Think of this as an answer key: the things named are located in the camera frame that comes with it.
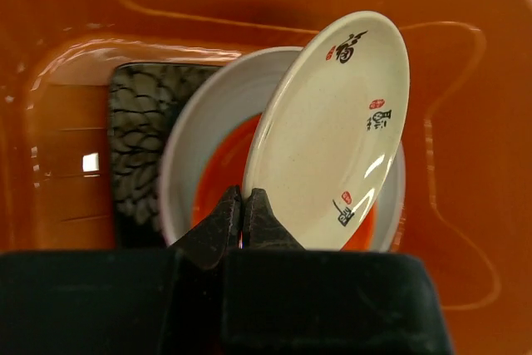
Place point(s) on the black square floral plate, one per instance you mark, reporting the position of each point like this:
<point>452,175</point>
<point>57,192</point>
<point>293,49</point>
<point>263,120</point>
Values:
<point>145,100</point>

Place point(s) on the orange round plate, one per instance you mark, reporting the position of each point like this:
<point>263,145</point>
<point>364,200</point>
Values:
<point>225,167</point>

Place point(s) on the orange plastic bin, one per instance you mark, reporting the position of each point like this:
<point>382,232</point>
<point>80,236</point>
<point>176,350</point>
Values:
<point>467,137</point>

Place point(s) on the beige round patterned plate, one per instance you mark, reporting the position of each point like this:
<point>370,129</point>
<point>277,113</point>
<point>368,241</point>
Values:
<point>354,74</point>

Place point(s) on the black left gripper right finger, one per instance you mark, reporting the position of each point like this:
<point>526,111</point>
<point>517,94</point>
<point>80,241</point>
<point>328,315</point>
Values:
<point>280,299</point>

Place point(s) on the cream white round plate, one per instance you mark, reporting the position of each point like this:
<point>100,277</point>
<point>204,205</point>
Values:
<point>243,89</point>

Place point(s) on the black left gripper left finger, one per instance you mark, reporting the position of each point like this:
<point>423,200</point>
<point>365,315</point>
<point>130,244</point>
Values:
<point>121,301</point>

